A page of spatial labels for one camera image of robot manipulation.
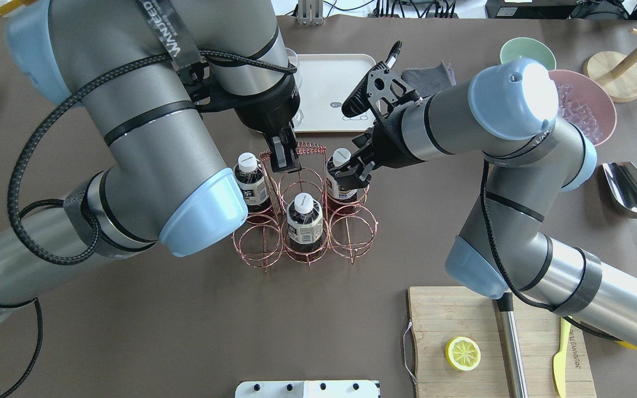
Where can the wooden cutting board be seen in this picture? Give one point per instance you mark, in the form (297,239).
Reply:
(441,313)

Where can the grey folded cloth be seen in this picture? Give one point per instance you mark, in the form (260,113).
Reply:
(431,80)

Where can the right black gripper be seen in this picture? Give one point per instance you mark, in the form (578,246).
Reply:
(391,148)

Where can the half lemon slice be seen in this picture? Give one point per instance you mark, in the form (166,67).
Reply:
(463,353)

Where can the yellow plastic knife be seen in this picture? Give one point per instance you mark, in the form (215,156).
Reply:
(559,359)

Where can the wooden cup stand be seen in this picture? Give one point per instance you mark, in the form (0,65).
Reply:
(615,72)

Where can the white rabbit tray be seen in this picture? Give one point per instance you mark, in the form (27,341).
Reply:
(326,80)

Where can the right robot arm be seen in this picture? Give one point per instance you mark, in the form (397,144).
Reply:
(509,113)

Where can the green bowl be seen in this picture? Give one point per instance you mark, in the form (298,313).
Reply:
(525,47)

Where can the copper wire bottle basket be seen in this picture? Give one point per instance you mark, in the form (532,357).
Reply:
(349,227)

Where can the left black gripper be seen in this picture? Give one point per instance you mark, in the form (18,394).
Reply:
(266,112)

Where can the pink bowl of ice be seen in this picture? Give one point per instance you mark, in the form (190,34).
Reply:
(585,104)

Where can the metal ice scoop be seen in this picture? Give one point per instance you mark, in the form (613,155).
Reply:
(622,181)

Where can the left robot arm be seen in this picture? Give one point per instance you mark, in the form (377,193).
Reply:
(144,71)

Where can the steel muddler black tip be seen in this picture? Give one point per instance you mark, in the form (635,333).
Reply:
(514,363)

